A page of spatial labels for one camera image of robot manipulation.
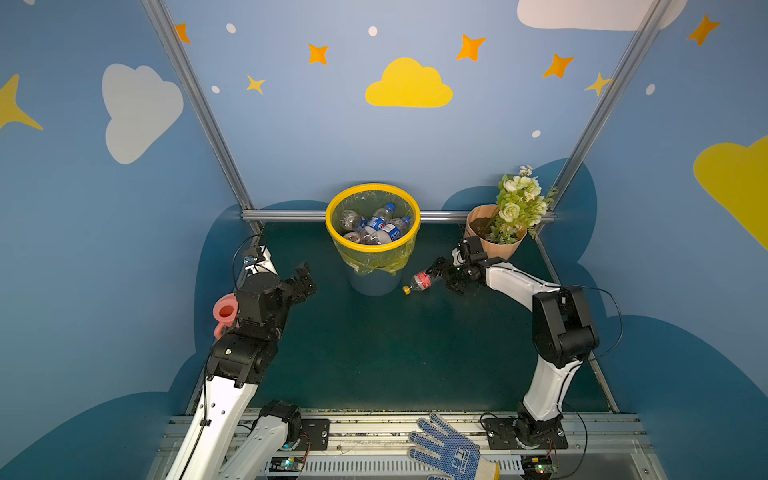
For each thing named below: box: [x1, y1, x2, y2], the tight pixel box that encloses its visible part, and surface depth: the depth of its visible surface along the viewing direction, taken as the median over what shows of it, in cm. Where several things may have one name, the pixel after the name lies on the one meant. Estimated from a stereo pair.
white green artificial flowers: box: [485, 164, 557, 245], surface depth 94 cm
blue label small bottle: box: [375, 216, 411, 244], surface depth 85 cm
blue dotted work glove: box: [408, 412, 500, 480], surface depth 73 cm
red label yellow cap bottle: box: [402, 271, 432, 295], surface depth 103 cm
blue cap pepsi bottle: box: [362, 202, 396, 231], surface depth 94 cm
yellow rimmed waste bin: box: [325, 183, 421, 297], surface depth 89 cm
